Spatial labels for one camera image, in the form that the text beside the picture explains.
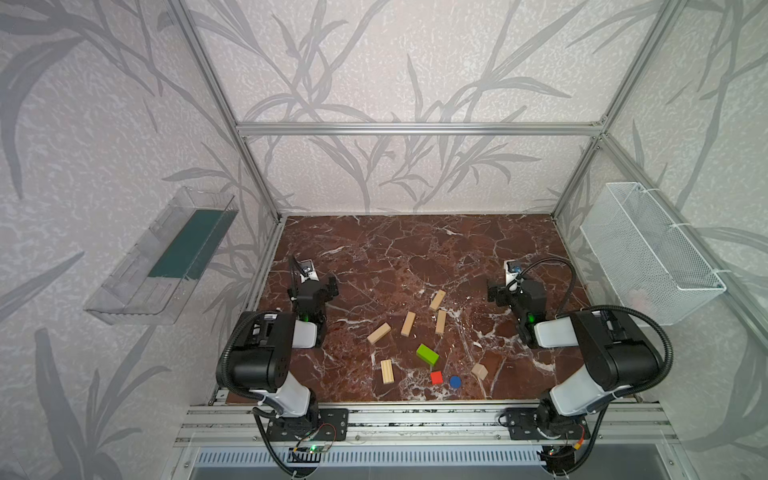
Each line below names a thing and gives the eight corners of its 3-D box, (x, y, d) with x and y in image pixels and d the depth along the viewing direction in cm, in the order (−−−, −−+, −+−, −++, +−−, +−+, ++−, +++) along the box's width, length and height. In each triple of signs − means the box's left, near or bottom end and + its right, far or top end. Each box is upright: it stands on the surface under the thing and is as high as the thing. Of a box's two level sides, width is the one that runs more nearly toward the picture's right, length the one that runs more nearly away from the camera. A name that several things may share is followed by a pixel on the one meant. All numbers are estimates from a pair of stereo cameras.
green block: (415, 354, 87) (415, 351, 85) (421, 345, 89) (421, 342, 87) (433, 367, 84) (434, 364, 83) (439, 357, 86) (440, 355, 85)
